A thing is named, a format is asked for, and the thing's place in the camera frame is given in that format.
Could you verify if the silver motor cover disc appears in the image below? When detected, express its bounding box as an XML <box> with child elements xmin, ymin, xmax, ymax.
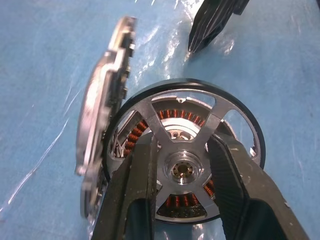
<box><xmin>74</xmin><ymin>16</ymin><xmax>139</xmax><ymax>221</ymax></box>

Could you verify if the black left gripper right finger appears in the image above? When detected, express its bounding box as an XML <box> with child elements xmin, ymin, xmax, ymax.
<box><xmin>207</xmin><ymin>133</ymin><xmax>311</xmax><ymax>240</ymax></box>

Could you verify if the motor with copper coils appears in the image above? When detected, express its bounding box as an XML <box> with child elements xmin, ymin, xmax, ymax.
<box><xmin>103</xmin><ymin>78</ymin><xmax>267</xmax><ymax>225</ymax></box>

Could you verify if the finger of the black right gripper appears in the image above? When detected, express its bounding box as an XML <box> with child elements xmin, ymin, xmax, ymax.
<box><xmin>187</xmin><ymin>0</ymin><xmax>251</xmax><ymax>54</ymax></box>

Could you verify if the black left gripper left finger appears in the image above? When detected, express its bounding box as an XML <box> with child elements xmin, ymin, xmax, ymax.
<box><xmin>91</xmin><ymin>143</ymin><xmax>163</xmax><ymax>240</ymax></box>

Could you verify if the blue plastic table sheet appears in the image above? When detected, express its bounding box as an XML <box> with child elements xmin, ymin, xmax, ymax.
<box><xmin>0</xmin><ymin>0</ymin><xmax>320</xmax><ymax>240</ymax></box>

